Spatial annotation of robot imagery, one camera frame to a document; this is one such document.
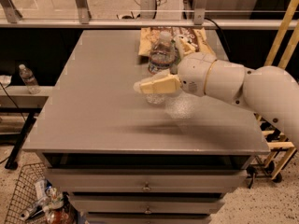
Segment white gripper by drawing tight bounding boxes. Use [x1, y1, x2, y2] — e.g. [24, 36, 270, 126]
[133, 36, 217, 97]

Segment clear plastic water bottle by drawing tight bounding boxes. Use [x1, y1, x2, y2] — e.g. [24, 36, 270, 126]
[145, 31, 177, 105]

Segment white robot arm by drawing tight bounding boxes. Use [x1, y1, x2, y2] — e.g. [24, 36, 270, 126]
[134, 52, 299, 148]

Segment small water bottle on bench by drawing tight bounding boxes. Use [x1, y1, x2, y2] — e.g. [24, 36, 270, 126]
[19, 64, 40, 94]

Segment brown snack bag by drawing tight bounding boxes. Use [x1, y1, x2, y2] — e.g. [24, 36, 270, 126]
[138, 27, 215, 57]

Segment grey drawer cabinet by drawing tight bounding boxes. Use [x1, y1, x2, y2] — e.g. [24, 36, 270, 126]
[24, 30, 269, 224]

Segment grey side bench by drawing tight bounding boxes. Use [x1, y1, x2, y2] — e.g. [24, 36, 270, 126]
[0, 86, 53, 170]

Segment bottles in basket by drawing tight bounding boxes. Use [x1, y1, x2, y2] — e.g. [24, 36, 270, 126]
[19, 178, 70, 224]

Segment metal railing frame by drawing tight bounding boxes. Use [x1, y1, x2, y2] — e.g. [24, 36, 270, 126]
[0, 0, 298, 30]

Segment wire basket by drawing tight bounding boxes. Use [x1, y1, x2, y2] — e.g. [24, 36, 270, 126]
[4, 163, 47, 224]

